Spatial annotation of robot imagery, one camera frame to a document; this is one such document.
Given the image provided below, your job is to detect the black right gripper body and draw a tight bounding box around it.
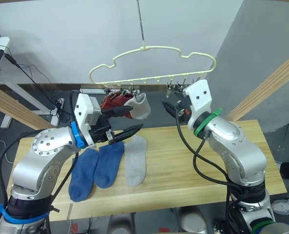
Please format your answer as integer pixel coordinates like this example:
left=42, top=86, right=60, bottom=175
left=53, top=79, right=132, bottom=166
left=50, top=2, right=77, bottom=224
left=174, top=94, right=192, bottom=125

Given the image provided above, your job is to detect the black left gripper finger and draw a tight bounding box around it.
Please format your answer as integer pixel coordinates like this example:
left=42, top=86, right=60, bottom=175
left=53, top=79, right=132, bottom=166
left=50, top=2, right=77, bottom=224
left=109, top=123, right=145, bottom=145
left=100, top=105, right=135, bottom=118

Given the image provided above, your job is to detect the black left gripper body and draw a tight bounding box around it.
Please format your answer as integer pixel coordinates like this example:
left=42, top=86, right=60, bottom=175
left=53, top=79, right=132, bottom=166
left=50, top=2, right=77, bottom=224
left=88, top=114, right=116, bottom=145

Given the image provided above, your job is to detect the red sock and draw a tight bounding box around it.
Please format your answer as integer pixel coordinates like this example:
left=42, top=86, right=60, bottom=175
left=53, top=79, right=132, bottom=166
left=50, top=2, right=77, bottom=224
left=100, top=94, right=133, bottom=119

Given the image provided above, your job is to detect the white sock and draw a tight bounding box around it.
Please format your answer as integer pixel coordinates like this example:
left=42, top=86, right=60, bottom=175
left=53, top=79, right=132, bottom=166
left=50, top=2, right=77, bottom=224
left=123, top=93, right=152, bottom=120

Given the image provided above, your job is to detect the cream plastic clip hanger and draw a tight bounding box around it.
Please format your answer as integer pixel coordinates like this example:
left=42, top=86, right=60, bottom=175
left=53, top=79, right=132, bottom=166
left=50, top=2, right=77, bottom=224
left=88, top=44, right=218, bottom=85

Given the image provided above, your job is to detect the thin metal hanging rod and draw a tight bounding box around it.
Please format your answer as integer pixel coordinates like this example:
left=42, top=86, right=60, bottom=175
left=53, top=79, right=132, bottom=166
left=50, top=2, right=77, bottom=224
left=136, top=0, right=145, bottom=47

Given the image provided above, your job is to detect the blue left wrist clamp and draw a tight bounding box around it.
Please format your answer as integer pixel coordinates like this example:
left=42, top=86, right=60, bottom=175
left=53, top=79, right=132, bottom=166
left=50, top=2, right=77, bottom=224
left=70, top=121, right=87, bottom=149

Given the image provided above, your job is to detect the green right wrist clamp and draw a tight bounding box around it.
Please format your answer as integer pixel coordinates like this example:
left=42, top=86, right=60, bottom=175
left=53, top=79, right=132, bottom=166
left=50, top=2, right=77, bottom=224
left=193, top=108, right=223, bottom=138

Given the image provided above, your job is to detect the grey sock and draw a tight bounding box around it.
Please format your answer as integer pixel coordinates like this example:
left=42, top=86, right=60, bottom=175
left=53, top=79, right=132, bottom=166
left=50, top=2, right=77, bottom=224
left=123, top=135, right=148, bottom=187

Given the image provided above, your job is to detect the blue sock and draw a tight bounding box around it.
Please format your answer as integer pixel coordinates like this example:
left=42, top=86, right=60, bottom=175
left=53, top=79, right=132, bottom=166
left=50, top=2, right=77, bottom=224
left=94, top=141, right=124, bottom=189
left=68, top=148, right=100, bottom=203

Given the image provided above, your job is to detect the dark rounded shape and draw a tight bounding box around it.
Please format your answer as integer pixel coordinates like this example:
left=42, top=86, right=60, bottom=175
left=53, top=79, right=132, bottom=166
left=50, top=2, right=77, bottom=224
left=107, top=212, right=136, bottom=234
left=177, top=206, right=209, bottom=234

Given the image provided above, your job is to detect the white desk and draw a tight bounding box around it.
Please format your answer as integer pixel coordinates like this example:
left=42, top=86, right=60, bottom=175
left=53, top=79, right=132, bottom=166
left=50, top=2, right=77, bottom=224
left=0, top=36, right=60, bottom=129

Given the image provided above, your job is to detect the white shoe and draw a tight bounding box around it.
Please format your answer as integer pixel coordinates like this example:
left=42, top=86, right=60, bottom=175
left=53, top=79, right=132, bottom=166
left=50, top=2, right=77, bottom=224
left=270, top=198, right=289, bottom=215

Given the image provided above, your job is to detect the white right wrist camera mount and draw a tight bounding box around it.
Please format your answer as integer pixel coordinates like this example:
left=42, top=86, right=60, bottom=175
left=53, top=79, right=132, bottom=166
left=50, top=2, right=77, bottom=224
left=183, top=78, right=213, bottom=130

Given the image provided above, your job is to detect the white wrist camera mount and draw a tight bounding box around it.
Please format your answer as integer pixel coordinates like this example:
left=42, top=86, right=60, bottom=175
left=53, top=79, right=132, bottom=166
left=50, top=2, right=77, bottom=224
left=183, top=78, right=213, bottom=130
left=74, top=93, right=102, bottom=147

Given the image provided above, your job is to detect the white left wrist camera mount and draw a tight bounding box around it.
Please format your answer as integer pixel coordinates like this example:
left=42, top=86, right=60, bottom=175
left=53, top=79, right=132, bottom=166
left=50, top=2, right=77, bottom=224
left=74, top=93, right=102, bottom=147

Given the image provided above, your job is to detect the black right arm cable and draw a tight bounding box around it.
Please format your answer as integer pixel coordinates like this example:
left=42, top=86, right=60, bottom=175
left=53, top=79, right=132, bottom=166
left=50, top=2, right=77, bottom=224
left=192, top=138, right=233, bottom=186
left=175, top=103, right=233, bottom=176

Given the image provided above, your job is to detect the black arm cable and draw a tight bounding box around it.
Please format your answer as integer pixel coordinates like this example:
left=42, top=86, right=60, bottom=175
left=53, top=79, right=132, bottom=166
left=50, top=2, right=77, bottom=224
left=0, top=130, right=42, bottom=208
left=175, top=103, right=233, bottom=176
left=49, top=151, right=80, bottom=208
left=192, top=138, right=233, bottom=186

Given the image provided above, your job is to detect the black floor cable tangle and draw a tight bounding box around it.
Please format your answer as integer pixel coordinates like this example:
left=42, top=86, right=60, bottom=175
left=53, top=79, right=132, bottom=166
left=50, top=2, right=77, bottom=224
left=48, top=97, right=73, bottom=128

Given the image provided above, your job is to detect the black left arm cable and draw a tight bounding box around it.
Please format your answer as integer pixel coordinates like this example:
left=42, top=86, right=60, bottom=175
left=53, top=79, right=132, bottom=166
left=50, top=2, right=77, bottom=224
left=0, top=130, right=42, bottom=208
left=49, top=151, right=80, bottom=208

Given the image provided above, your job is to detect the wooden frame beam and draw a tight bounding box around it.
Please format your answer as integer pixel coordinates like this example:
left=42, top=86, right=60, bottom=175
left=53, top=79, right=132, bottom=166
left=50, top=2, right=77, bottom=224
left=0, top=81, right=54, bottom=130
left=224, top=47, right=289, bottom=122

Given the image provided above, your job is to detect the white floor cable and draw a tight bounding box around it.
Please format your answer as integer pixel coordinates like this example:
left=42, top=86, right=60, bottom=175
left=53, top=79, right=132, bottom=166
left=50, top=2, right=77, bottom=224
left=0, top=140, right=15, bottom=163

